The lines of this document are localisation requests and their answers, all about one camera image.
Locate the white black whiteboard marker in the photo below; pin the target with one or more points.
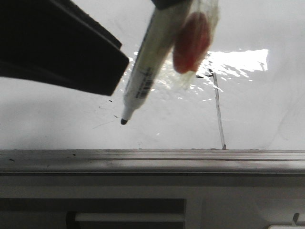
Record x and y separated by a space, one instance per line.
157 42

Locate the red magnet taped to marker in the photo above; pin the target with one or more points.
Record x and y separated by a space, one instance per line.
194 39

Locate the grey aluminium whiteboard frame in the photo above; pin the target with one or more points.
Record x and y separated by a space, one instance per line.
160 161

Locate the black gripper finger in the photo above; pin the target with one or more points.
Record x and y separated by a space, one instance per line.
55 42

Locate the white whiteboard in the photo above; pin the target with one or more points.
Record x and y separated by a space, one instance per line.
258 53

